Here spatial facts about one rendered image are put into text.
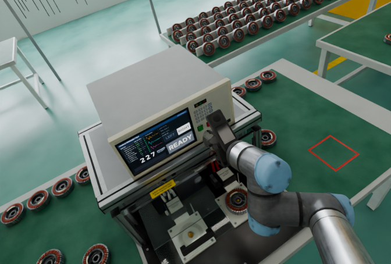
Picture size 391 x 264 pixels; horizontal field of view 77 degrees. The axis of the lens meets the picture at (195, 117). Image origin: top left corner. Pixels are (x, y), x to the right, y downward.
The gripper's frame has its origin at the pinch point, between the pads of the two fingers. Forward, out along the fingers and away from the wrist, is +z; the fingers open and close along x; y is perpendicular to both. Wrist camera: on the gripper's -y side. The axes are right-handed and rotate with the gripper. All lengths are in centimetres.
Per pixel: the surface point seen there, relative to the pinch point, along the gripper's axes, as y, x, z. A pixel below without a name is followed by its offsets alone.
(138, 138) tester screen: -8.2, -20.7, 2.2
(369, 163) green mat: 53, 64, -3
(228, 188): 31.9, 2.2, 10.1
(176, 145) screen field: 2.1, -10.4, 6.9
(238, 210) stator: 40.9, 0.9, 6.3
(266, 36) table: -1, 117, 112
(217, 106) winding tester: -4.6, 8.4, 3.8
